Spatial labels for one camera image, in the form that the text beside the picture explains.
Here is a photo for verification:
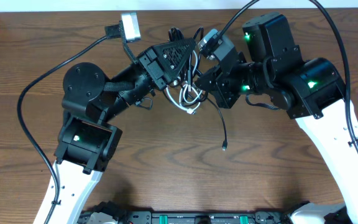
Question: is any white cable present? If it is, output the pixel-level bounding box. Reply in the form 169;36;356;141
165;49;204;115

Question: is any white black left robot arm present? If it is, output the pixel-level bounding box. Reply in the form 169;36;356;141
34;39;196;223

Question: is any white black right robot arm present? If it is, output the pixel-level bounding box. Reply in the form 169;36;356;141
196;12;358;223

